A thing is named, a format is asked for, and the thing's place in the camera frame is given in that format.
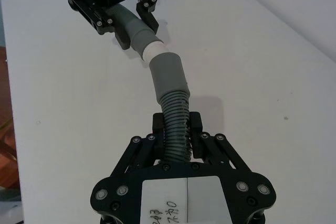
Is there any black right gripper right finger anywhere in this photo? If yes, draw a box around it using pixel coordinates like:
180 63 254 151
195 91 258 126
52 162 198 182
189 112 254 175

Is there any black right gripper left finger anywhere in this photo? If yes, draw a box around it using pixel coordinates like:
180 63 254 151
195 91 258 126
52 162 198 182
109 112 166 179

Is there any grey tapered tube white end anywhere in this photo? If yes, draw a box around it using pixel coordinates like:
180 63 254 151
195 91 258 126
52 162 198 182
104 4 167 62

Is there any grey corrugated hose with cuff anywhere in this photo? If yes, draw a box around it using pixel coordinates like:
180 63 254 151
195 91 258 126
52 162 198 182
149 52 195 164

